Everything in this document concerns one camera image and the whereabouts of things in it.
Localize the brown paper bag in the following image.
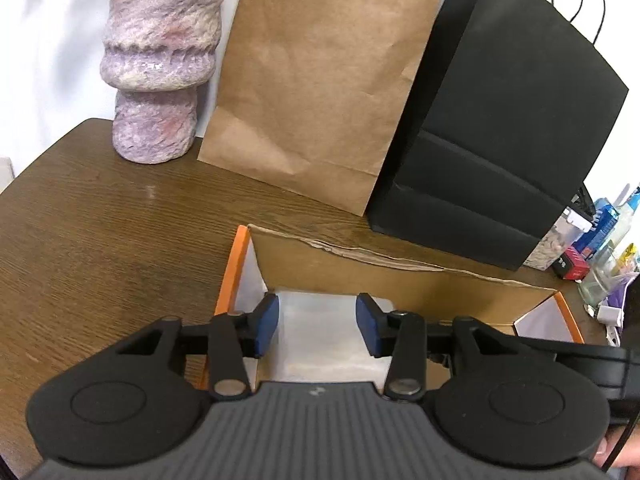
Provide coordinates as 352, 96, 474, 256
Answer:
200, 0, 439, 216

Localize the white translucent plastic container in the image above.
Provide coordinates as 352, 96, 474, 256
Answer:
256, 290, 390, 389

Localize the purple textured vase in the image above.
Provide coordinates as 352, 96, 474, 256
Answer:
100, 0, 224, 165

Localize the orange cardboard box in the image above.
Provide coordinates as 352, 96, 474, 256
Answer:
214, 226, 584, 386

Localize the clear blue-capped bottle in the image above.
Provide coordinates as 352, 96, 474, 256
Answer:
578, 188, 639, 308

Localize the blue packaged item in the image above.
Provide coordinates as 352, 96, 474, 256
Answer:
573, 197, 620, 260

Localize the purple item in wire basket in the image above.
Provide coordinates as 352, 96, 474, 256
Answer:
605, 273, 639, 309

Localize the clear lidded storage container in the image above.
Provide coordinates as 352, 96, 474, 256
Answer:
524, 184, 596, 271

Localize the black paper bag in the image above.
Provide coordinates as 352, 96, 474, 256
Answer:
367, 0, 628, 270

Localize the person's hand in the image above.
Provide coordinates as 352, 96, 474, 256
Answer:
593, 424, 640, 470

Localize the red small box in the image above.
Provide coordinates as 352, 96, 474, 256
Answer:
551, 246, 590, 281

